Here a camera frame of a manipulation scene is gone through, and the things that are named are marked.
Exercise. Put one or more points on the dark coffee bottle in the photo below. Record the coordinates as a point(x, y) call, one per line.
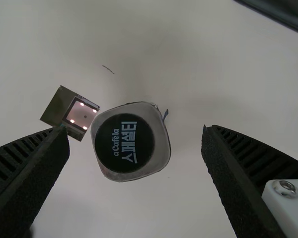
point(125, 143)

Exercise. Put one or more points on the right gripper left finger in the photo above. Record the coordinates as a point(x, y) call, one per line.
point(27, 178)

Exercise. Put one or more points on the small square scanner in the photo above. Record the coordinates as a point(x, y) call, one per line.
point(79, 114)

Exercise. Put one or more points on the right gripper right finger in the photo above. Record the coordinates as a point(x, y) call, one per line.
point(238, 173)

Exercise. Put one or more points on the dark grey bag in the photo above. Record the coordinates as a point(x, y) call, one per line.
point(283, 15)

